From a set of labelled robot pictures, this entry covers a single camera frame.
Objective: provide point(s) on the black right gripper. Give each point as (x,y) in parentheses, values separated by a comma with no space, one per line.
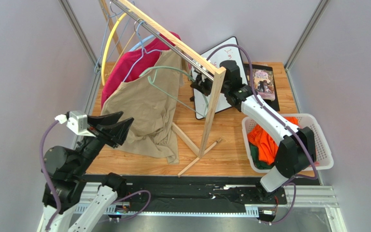
(206,83)

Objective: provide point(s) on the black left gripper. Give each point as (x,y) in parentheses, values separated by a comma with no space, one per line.
(117,132)

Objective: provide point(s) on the beige t-shirt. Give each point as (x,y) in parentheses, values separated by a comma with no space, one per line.
(151,135)

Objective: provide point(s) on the mint green hanger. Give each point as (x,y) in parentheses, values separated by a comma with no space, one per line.
(168,79)

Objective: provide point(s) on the light blue wire hanger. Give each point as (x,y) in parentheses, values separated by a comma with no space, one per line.
(110,40)

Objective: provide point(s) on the lavender wire hanger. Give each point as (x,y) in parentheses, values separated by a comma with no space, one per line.
(135,62)

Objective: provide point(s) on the orange t-shirt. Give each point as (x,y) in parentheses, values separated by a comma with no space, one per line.
(265,148)

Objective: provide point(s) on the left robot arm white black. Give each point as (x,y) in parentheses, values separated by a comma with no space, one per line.
(64,171)

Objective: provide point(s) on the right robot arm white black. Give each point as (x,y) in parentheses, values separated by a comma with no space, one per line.
(296,146)

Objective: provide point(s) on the magenta t-shirt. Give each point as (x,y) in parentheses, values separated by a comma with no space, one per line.
(126,96)

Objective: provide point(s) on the blue hanger at back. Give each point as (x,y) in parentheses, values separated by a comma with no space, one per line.
(142,41)

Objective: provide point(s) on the metal hanging rod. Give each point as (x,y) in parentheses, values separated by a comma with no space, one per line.
(179,47)

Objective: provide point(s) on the illustrated paperback book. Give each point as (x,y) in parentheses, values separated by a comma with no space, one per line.
(264,82)

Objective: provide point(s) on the white plastic basket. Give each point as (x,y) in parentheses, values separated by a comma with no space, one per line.
(324,158)

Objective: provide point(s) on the white whiteboard black frame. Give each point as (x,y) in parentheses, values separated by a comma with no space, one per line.
(226,53)

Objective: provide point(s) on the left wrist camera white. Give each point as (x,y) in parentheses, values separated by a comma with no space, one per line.
(76,121)

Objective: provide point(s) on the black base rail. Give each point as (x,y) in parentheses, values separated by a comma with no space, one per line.
(199,194)

